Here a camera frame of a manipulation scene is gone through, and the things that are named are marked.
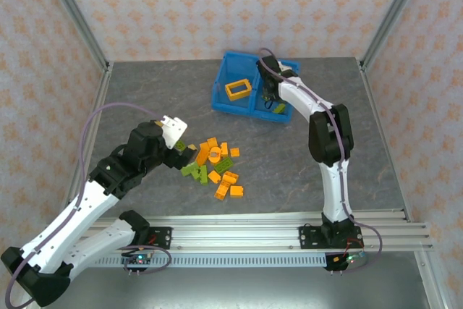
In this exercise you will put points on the green lego brick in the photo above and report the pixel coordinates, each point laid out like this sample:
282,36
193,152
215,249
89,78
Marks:
179,146
189,170
224,166
197,175
279,108
204,177

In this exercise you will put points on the long orange lego brick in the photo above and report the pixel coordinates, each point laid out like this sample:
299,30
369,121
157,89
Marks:
203,153

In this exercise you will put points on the orange lego window frame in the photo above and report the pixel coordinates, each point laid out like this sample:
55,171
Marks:
240,96

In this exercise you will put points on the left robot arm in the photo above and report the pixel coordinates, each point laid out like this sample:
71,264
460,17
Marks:
76,225

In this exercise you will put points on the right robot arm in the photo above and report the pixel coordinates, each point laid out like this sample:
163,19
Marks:
329,135

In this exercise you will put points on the blue plastic bin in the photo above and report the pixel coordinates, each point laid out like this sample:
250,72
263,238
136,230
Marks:
275,117
235,68

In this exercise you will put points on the small circuit board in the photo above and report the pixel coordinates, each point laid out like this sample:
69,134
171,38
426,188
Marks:
349,259
139,260

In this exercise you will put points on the grey metal panel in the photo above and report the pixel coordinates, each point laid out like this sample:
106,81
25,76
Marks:
235,287

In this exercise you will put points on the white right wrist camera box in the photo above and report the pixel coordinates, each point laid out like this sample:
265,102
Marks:
288,69

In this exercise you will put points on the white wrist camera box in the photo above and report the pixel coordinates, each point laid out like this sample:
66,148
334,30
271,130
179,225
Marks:
288,69
175,130

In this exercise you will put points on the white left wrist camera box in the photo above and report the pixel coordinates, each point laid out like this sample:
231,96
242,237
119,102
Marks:
175,130

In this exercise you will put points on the aluminium table side rail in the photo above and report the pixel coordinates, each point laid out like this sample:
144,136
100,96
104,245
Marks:
369,88
103,88

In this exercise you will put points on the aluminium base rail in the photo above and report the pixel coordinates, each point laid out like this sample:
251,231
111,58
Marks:
235,236

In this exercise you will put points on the aluminium corner post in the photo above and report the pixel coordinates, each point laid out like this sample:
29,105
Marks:
394,12
72,8

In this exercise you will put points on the aluminium lower frame rail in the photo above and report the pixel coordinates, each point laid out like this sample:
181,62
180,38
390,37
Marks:
430,282

